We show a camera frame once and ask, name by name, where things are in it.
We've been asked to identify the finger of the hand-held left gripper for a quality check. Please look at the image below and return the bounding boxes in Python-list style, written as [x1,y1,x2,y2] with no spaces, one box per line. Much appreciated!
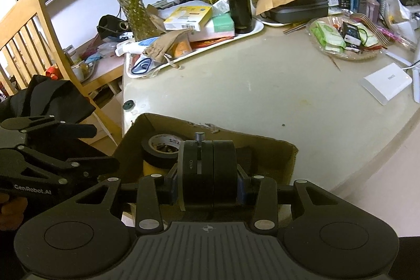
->
[0,115,99,140]
[0,145,120,188]

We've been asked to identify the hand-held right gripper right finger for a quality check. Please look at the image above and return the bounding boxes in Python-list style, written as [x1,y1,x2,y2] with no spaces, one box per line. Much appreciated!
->
[235,168,348,232]

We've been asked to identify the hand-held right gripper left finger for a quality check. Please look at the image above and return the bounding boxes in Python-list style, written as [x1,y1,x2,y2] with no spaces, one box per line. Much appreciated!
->
[70,165,179,232]

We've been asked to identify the black tape roll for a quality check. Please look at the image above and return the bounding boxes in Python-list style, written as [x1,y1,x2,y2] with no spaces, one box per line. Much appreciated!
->
[142,134,180,169]

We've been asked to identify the brown cardboard box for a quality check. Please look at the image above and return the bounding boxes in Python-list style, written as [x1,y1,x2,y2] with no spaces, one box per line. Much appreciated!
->
[112,113,299,225]

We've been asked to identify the black cylinder with seam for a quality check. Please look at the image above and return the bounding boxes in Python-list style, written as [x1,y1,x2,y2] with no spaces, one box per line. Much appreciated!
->
[177,133,237,212]

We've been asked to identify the person's left hand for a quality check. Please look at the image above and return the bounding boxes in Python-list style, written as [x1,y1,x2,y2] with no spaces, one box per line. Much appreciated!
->
[0,193,29,230]

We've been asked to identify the black cloth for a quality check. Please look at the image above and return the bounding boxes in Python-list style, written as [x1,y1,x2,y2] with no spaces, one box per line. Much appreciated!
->
[10,75,96,125]

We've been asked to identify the wooden side table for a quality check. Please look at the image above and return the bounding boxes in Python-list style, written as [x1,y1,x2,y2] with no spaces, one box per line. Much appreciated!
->
[79,52,127,93]

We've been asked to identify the wooden chair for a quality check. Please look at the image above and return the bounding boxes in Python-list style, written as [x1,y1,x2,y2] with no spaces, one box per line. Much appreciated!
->
[0,0,123,147]

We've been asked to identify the white tube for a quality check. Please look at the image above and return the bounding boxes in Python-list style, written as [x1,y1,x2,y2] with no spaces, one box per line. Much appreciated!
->
[115,39,158,57]

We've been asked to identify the black bag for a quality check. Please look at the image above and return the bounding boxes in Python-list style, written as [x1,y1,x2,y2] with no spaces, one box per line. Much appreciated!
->
[98,14,128,39]

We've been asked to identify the orange packet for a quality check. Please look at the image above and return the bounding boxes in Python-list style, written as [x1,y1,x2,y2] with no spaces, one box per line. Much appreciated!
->
[172,39,192,58]

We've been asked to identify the red flat book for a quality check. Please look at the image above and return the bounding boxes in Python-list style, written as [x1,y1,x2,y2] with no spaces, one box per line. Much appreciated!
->
[190,36,235,50]

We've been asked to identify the white tray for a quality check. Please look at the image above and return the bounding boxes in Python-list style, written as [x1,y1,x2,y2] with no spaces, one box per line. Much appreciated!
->
[125,18,265,79]

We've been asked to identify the mint green box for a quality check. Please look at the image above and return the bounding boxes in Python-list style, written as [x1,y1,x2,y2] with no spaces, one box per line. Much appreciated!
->
[212,14,235,33]

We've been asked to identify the wooden chopsticks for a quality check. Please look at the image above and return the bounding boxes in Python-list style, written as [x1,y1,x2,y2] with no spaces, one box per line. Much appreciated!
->
[283,22,307,34]

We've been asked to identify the yellow and white box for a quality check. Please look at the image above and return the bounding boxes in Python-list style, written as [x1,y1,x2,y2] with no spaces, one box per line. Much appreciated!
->
[163,5,213,32]

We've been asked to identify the clear glass plate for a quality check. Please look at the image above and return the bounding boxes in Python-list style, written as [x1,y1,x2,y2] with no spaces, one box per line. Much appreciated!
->
[306,17,392,61]

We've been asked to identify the green packets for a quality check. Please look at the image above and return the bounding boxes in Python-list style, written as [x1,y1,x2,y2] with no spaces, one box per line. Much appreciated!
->
[310,21,347,54]

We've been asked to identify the white power adapter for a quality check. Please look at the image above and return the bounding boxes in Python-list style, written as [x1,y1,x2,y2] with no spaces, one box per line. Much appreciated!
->
[359,63,412,105]

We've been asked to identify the black flat zip case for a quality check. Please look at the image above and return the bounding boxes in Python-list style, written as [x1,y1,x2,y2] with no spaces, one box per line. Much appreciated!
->
[264,0,329,26]

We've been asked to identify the small black device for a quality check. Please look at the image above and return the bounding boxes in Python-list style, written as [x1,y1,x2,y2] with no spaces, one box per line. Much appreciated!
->
[341,22,363,49]

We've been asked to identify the pink glitter pen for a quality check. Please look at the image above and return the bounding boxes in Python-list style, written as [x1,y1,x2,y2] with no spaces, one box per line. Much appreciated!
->
[377,25,417,44]

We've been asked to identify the pink bottle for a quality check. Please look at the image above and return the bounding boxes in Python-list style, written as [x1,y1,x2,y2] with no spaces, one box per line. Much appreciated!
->
[366,0,381,21]

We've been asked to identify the white plastic bag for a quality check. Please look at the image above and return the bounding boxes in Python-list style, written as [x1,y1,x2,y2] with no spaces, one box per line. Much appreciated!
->
[384,0,420,44]

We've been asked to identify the tan drawstring pouch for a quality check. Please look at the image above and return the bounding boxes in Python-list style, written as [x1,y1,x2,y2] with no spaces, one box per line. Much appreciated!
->
[143,29,194,63]

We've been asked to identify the rainbow ribbon cable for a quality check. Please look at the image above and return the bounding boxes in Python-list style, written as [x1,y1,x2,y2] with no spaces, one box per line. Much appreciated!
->
[348,14,388,38]

